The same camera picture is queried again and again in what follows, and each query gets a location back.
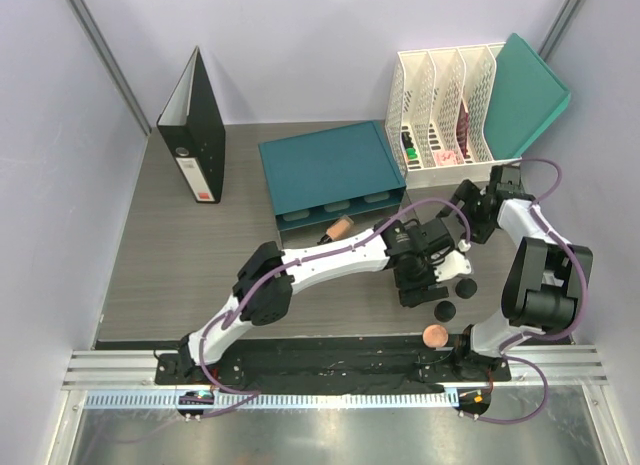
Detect beige foundation bottle black cap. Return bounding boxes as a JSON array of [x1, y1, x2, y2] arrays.
[[318, 215, 354, 245]]

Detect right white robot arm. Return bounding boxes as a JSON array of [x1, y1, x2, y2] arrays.
[[450, 164, 593, 381]]

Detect teal folder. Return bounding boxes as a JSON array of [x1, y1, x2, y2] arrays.
[[484, 33, 571, 160]]

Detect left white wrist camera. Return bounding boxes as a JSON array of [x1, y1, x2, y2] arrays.
[[434, 240, 473, 283]]

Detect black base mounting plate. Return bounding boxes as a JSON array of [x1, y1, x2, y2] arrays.
[[153, 337, 512, 392]]

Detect white mesh file organizer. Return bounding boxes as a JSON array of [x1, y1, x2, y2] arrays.
[[384, 42, 505, 189]]

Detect orange round powder puff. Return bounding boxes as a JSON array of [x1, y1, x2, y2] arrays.
[[422, 324, 449, 348]]

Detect black lever arch binder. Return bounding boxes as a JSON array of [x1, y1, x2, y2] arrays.
[[156, 48, 226, 203]]

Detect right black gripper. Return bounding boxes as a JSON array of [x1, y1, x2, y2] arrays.
[[438, 179, 496, 244]]

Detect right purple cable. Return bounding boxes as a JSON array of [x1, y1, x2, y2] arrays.
[[474, 157, 589, 425]]

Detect teal makeup drawer organizer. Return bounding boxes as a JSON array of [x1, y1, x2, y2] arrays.
[[258, 121, 406, 240]]

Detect pink sticky notes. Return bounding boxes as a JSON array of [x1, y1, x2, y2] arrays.
[[434, 149, 464, 167]]

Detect green black marker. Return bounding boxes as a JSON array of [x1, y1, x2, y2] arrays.
[[401, 131, 418, 162]]

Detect white slotted cable duct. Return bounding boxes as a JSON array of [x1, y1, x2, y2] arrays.
[[84, 388, 459, 411]]

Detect dark red booklet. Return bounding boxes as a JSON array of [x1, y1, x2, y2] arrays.
[[456, 99, 471, 160]]

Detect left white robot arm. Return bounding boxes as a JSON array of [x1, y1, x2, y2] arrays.
[[177, 218, 470, 384]]

